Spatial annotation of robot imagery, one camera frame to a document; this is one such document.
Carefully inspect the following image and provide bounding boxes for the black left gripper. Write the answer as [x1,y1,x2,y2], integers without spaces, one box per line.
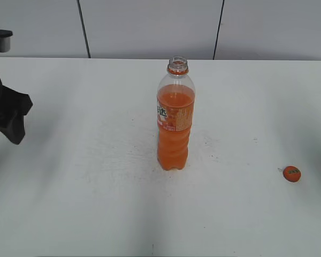
[0,79,33,145]

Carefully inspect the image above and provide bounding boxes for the orange soda plastic bottle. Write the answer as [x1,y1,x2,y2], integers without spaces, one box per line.
[157,56,195,170]

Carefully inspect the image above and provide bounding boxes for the orange bottle cap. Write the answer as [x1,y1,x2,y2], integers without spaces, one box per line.
[283,166,301,183]

